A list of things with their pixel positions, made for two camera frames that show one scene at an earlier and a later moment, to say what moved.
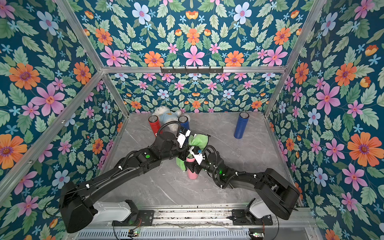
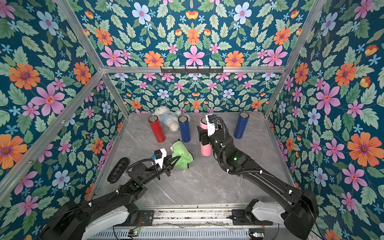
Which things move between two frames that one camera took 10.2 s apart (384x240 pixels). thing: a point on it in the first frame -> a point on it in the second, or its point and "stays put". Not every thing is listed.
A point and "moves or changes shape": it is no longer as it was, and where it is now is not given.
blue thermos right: (242, 121) stays put
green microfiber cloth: (199, 140) moves or changes shape
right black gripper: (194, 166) -> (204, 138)
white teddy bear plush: (165, 115) stays put
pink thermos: (191, 175) -> (206, 150)
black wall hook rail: (192, 70) stays put
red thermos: (154, 123) stays put
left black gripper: (185, 151) -> (166, 167)
